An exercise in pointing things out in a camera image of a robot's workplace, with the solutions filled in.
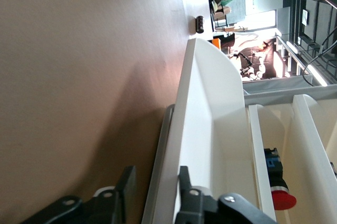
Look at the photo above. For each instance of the white plastic drawer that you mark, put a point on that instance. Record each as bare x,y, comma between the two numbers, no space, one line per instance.
306,134
200,129

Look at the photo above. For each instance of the white wall sign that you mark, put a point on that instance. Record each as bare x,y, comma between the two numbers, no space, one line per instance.
305,17

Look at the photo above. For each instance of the orange box with black base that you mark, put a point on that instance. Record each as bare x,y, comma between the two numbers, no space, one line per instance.
214,43

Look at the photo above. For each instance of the black terminal block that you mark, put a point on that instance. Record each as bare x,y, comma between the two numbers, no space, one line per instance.
200,24

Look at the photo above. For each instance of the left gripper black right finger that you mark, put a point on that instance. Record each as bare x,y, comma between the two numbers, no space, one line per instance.
194,208

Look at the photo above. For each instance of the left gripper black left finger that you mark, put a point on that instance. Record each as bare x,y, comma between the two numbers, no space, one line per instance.
126,195

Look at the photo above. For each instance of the fluorescent ceiling lamp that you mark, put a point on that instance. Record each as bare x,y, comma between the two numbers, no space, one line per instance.
316,74
292,47

